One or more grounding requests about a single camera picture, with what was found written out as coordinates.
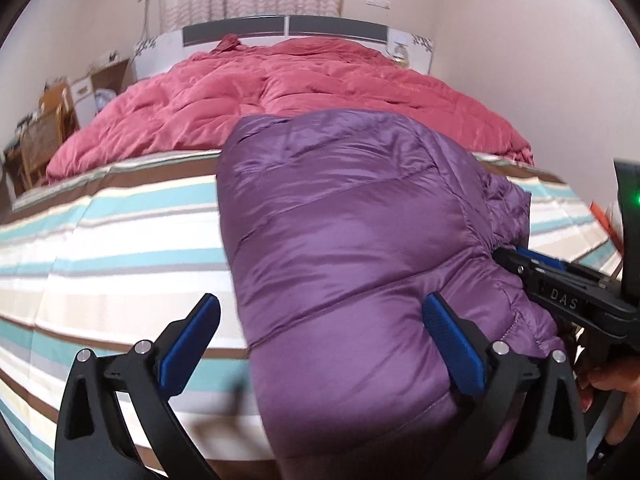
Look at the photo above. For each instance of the purple quilted down jacket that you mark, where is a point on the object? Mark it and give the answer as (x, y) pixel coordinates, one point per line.
(336, 226)

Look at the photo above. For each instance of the white wall socket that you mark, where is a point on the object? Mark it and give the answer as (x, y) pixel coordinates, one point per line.
(382, 4)

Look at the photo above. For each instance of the red quilted comforter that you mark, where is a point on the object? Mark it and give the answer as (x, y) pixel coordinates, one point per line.
(195, 105)

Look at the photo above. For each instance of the wooden bedside desk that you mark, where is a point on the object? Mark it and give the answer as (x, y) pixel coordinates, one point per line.
(92, 93)

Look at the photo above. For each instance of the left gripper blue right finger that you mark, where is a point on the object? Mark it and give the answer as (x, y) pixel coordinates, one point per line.
(460, 343)

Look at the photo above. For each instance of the striped bed sheet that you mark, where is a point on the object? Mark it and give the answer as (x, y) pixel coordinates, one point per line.
(93, 269)

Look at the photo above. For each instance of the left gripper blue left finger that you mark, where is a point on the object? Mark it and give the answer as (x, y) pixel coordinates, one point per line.
(183, 343)

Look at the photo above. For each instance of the right hand painted nails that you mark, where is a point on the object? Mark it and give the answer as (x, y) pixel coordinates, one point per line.
(621, 376)

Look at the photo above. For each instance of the wooden wicker chair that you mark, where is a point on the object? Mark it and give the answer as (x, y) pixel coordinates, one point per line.
(38, 136)

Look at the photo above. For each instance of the white grey bed headboard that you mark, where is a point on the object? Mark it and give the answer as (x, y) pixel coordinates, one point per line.
(158, 54)

